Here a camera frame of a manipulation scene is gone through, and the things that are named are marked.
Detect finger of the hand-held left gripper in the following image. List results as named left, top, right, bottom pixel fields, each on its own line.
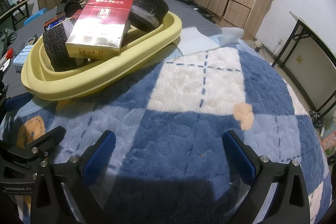
left=0, top=126, right=67, bottom=162
left=0, top=92, right=30, bottom=113

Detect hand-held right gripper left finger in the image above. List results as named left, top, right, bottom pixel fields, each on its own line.
left=30, top=130, right=117, bottom=224

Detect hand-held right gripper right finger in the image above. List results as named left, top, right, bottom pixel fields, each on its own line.
left=223, top=130, right=311, bottom=224

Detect black foam cylinder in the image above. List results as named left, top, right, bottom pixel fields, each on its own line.
left=43, top=17, right=85, bottom=73
left=129, top=0, right=170, bottom=33

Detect yellow collapsible basin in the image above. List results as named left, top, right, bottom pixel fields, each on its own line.
left=21, top=11, right=183, bottom=102

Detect red silver carton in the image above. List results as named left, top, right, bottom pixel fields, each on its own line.
left=65, top=0, right=135, bottom=60

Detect light blue case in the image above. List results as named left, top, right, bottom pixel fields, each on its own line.
left=13, top=44, right=36, bottom=72

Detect blue white plaid blanket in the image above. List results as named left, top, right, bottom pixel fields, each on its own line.
left=0, top=35, right=331, bottom=224

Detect dark green cloth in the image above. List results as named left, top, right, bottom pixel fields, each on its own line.
left=0, top=28, right=17, bottom=56

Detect dark shoes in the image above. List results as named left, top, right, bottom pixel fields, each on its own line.
left=310, top=110, right=326, bottom=130

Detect light blue box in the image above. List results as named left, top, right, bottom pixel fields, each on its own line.
left=24, top=10, right=48, bottom=26

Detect pink white paper bag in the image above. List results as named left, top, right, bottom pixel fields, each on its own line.
left=322, top=132, right=336, bottom=151

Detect small wooden top table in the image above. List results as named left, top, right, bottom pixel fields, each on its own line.
left=0, top=0, right=34, bottom=30

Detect black round lens cap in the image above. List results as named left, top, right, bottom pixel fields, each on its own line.
left=64, top=2, right=83, bottom=16

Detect black folding table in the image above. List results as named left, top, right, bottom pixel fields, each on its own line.
left=272, top=11, right=336, bottom=119

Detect crumpled white cloth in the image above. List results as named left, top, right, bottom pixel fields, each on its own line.
left=219, top=27, right=244, bottom=43

